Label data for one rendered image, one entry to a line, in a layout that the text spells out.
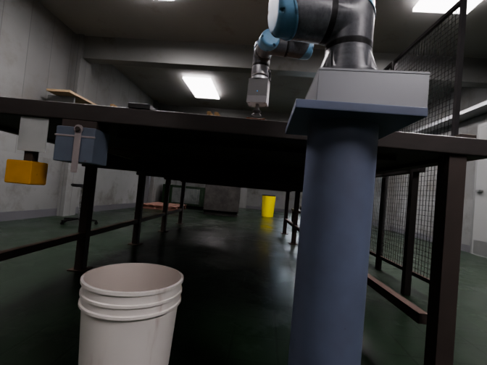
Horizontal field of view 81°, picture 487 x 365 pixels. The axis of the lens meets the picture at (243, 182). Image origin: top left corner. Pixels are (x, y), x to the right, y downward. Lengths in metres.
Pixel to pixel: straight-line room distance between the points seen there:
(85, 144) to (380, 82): 0.90
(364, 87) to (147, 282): 0.93
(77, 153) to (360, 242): 0.91
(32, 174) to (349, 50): 1.05
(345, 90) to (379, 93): 0.07
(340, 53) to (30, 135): 1.03
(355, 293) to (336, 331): 0.09
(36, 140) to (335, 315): 1.08
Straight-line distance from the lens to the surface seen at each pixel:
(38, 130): 1.24
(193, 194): 9.02
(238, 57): 5.00
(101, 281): 1.11
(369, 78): 0.72
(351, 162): 0.68
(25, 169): 1.21
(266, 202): 8.33
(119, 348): 0.93
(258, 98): 1.24
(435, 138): 1.16
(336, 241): 0.68
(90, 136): 1.10
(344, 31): 0.81
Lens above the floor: 0.66
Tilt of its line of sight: 2 degrees up
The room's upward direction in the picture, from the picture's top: 5 degrees clockwise
